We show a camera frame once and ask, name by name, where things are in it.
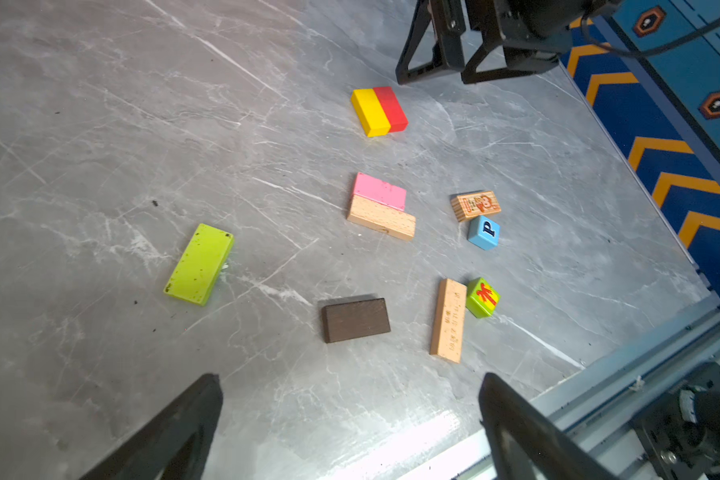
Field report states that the yellow wood block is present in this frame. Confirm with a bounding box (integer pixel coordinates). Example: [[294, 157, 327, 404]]
[[351, 89, 391, 137]]

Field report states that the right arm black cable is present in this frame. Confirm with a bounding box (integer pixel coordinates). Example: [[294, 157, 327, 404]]
[[581, 0, 720, 60]]

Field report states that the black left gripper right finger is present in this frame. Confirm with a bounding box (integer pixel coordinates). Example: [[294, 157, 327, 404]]
[[478, 373, 615, 480]]

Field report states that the plain long wood block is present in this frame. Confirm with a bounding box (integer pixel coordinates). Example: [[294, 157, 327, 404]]
[[347, 195, 416, 241]]

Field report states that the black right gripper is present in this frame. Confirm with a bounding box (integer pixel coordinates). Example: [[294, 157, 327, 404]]
[[395, 0, 622, 86]]

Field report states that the aluminium front rail frame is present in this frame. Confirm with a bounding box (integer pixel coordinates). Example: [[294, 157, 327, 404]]
[[411, 295, 720, 479]]

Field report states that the green cube red figure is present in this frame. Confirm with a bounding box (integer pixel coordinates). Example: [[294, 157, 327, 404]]
[[466, 277, 501, 318]]

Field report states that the blue letter P cube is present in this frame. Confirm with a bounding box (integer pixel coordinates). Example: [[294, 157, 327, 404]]
[[467, 216, 500, 250]]

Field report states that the pink wood block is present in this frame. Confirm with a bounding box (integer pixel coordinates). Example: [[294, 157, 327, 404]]
[[353, 173, 407, 211]]

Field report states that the dark brown wood block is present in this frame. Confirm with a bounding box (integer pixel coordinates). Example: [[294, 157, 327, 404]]
[[321, 298, 391, 343]]

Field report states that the monkey picture wood block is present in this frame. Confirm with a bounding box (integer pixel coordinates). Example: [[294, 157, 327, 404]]
[[451, 191, 502, 222]]

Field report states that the engraved long wood block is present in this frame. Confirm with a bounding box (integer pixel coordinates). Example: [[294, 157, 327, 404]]
[[430, 279, 467, 364]]

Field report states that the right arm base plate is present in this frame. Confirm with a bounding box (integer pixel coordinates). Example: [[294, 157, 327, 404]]
[[630, 362, 720, 479]]

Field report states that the lime green long block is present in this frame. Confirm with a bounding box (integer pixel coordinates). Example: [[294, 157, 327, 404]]
[[163, 224, 235, 306]]

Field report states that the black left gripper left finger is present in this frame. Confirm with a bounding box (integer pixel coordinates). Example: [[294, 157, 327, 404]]
[[82, 373, 223, 479]]

